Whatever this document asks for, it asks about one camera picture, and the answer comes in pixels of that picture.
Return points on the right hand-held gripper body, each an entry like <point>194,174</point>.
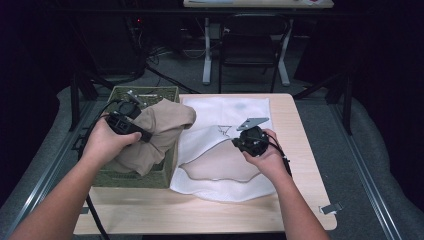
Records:
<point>255,141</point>

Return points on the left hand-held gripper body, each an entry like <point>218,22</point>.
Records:
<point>125,125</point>

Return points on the beige garment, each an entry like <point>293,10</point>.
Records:
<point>166,123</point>

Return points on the green woven basket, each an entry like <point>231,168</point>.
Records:
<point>140,180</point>

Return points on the person's left hand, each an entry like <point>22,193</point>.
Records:
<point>103,141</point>

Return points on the person's right hand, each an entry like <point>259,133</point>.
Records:
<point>271,163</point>

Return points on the black metal stand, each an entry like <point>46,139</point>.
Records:
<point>75,100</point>
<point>347,106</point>

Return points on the dark computer case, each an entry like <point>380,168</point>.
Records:
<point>113,43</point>

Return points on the black folding chair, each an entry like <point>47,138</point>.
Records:
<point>250,50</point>

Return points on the white-legged wooden desk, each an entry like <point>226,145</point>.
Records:
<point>260,4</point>

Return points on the black floor bracket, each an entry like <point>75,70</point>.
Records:
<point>77,143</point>

